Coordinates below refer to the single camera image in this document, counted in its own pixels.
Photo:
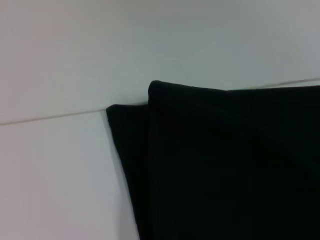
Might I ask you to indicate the black shirt with white print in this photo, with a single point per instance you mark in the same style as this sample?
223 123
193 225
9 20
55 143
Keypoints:
225 162

